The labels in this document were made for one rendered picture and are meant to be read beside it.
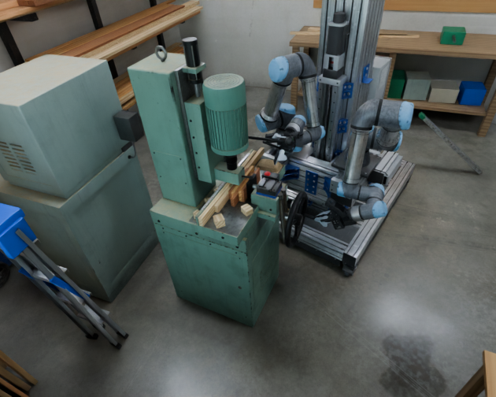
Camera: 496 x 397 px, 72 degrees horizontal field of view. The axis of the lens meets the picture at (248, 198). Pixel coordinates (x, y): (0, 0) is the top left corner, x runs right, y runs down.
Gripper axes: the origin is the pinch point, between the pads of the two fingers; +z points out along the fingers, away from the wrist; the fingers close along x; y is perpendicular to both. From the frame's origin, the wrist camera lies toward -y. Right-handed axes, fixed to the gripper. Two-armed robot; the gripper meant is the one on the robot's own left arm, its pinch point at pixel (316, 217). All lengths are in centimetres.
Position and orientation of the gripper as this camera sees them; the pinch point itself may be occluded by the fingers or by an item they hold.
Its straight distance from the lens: 182.6
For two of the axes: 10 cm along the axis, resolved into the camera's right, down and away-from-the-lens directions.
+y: 5.3, 7.6, 3.7
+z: -7.3, 2.0, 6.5
